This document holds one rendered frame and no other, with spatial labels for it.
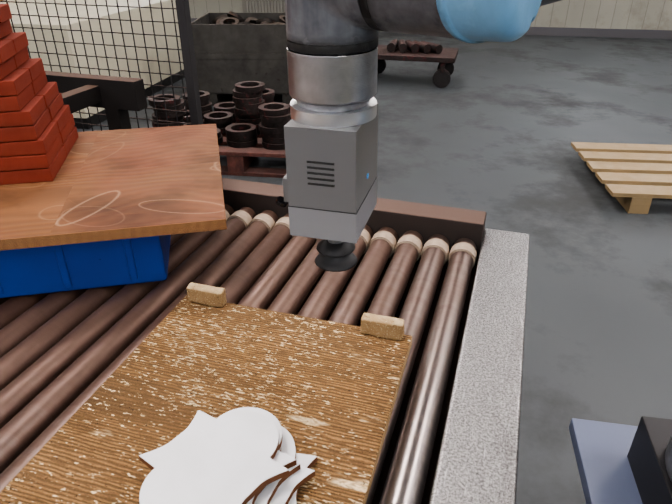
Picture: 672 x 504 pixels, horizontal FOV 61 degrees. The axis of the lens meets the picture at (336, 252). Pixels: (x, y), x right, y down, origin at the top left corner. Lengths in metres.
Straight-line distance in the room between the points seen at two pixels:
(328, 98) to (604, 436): 0.56
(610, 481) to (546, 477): 1.16
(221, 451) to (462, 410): 0.30
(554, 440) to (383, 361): 1.34
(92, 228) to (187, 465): 0.44
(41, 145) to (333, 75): 0.72
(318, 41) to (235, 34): 4.93
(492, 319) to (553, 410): 1.27
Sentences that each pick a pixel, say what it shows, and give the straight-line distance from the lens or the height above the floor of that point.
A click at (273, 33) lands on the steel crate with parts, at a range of 5.34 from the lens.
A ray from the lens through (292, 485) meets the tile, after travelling 0.60.
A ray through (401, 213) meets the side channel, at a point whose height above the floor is 0.95.
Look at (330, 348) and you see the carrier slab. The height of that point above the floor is 0.94.
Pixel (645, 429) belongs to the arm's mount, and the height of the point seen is 0.93.
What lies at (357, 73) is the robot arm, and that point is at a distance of 0.47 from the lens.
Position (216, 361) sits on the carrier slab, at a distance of 0.77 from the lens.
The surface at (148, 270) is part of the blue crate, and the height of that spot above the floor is 0.95.
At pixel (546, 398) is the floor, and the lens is 2.18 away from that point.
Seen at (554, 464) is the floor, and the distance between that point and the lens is 1.97.
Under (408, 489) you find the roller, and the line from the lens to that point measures 0.64.
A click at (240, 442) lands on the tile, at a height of 0.98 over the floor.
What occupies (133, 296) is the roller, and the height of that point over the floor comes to 0.91.
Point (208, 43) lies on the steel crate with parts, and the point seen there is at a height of 0.55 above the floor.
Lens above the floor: 1.42
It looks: 30 degrees down
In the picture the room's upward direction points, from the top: straight up
